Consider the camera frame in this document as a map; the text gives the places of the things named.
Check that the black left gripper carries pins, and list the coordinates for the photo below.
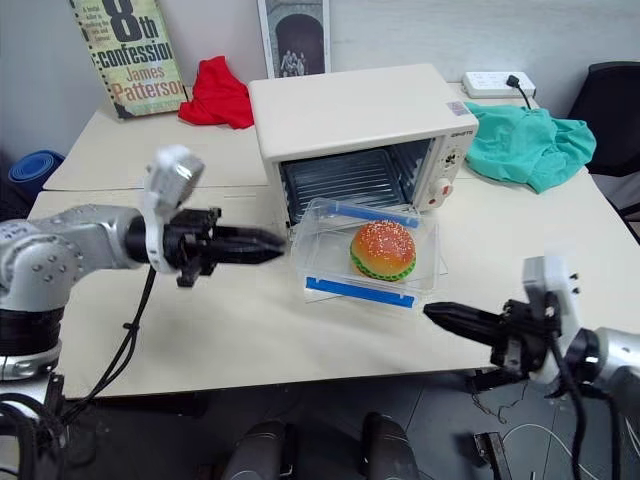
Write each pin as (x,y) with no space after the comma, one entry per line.
(192,240)

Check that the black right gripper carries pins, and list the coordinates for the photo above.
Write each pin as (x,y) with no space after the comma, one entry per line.
(520,345)

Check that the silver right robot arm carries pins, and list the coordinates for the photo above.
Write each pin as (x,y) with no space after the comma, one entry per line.
(617,355)

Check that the clear container with blue clips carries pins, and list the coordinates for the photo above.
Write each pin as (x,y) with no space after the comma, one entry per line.
(325,260)

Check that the white and red oven knob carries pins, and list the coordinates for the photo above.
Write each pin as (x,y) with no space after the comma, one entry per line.
(440,194)

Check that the white patterned oven knob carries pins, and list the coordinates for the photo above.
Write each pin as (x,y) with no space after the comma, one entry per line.
(452,160)

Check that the cream toaster oven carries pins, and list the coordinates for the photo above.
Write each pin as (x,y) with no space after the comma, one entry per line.
(350,115)

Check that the toy hamburger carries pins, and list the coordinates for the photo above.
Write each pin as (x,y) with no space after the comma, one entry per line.
(382,250)

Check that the dark rounded shape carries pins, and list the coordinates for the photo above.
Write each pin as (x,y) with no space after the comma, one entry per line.
(257,452)
(390,447)

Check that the red cloth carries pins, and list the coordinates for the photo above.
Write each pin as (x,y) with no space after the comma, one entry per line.
(217,97)

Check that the green cloth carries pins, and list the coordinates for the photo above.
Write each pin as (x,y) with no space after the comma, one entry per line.
(525,142)

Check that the framed black and white photo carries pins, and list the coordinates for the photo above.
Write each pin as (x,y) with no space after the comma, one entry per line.
(299,40)

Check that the James Patterson paperback book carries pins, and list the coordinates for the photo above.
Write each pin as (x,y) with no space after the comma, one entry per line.
(130,55)

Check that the blue rolled foam mat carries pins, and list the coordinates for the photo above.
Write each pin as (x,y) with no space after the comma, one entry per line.
(35,167)

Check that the white power strip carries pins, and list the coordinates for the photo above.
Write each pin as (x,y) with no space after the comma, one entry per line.
(490,82)

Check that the black office chair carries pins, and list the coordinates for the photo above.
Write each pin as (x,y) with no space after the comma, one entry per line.
(612,115)

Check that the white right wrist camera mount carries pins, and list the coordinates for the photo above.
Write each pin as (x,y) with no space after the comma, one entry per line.
(557,280)

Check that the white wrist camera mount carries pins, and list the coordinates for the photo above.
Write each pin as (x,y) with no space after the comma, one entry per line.
(557,280)
(170,172)

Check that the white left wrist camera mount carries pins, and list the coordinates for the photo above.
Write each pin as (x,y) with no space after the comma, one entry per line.
(170,172)

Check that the black bracket on floor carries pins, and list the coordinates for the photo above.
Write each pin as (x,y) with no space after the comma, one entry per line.
(495,455)

